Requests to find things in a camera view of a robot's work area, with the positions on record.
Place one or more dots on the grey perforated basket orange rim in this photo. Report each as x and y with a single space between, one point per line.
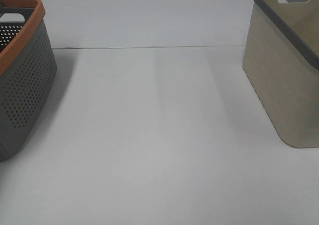
27 72

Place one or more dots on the beige basket grey rim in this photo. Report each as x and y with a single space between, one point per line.
281 60

